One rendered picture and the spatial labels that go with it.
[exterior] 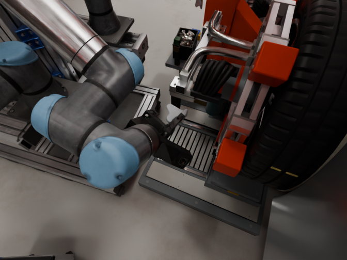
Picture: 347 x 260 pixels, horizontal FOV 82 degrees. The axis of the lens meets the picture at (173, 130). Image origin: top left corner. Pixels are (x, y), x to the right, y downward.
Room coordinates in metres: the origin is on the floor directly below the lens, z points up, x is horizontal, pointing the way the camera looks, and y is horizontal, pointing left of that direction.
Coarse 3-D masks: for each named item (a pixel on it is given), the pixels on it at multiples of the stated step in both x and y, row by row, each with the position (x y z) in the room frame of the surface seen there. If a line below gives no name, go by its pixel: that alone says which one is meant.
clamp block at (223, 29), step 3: (207, 21) 0.80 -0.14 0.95; (204, 24) 0.78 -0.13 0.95; (207, 24) 0.78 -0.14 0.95; (204, 27) 0.76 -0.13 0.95; (207, 27) 0.76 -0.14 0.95; (219, 27) 0.76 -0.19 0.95; (222, 27) 0.76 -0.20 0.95; (225, 27) 0.76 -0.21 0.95; (204, 30) 0.76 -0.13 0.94; (219, 30) 0.74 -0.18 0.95; (222, 30) 0.74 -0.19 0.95; (225, 30) 0.75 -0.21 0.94; (225, 33) 0.77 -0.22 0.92; (201, 36) 0.76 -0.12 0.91; (213, 39) 0.74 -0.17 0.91; (216, 39) 0.74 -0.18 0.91; (219, 42) 0.73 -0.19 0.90
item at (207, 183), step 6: (210, 168) 0.44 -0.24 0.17; (210, 174) 0.41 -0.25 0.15; (210, 180) 0.37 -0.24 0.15; (210, 186) 0.33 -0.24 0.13; (216, 186) 0.32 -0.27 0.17; (264, 186) 0.32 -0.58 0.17; (222, 192) 0.30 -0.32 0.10; (228, 192) 0.29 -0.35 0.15; (240, 198) 0.26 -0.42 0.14; (246, 198) 0.25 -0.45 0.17; (252, 204) 0.22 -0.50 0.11; (258, 204) 0.22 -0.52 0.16
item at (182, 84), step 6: (216, 24) 0.73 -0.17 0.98; (204, 36) 0.66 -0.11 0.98; (210, 36) 0.66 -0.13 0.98; (204, 42) 0.63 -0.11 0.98; (210, 42) 0.66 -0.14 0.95; (198, 60) 0.53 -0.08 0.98; (198, 66) 0.54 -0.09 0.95; (192, 72) 0.48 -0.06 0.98; (180, 84) 0.43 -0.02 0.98; (186, 84) 0.43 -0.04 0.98; (180, 90) 0.42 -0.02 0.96
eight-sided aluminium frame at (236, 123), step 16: (288, 0) 0.63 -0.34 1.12; (272, 16) 0.55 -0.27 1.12; (288, 16) 0.55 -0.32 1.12; (288, 32) 0.47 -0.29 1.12; (240, 96) 0.35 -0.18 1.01; (256, 96) 0.36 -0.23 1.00; (240, 112) 0.31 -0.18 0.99; (256, 112) 0.31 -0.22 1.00; (224, 128) 0.48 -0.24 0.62; (240, 128) 0.28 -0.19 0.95
